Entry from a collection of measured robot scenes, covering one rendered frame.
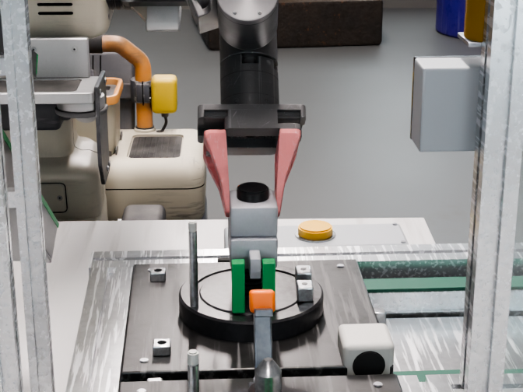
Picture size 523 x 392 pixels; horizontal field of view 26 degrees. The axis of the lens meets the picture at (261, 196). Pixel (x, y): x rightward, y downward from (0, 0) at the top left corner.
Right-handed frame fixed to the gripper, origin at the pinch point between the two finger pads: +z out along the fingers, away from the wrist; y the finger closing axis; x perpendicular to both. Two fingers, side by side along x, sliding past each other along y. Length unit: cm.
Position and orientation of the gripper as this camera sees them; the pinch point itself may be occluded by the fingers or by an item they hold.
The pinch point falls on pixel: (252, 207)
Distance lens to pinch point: 106.5
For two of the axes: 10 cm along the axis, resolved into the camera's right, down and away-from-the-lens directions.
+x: -0.6, 3.4, 9.4
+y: 10.0, 0.0, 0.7
